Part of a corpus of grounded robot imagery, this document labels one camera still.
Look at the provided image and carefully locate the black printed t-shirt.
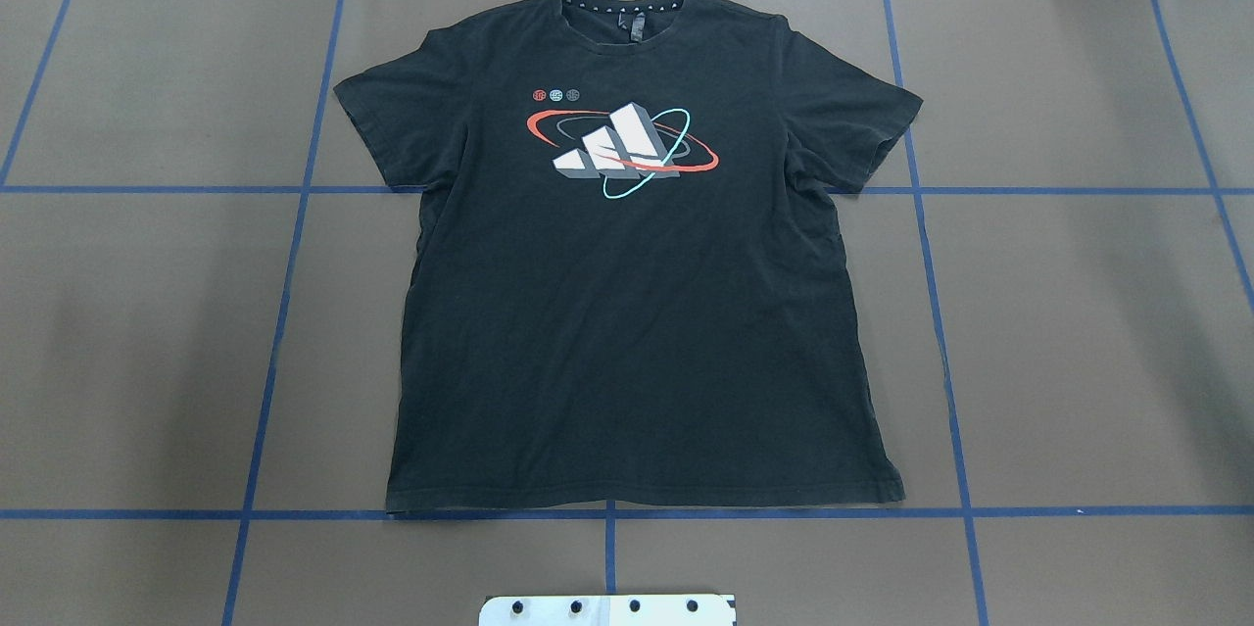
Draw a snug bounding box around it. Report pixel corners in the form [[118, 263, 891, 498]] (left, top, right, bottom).
[[334, 0, 923, 514]]

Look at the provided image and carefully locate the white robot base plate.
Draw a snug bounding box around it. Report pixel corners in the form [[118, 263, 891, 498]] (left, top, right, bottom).
[[478, 592, 739, 625]]

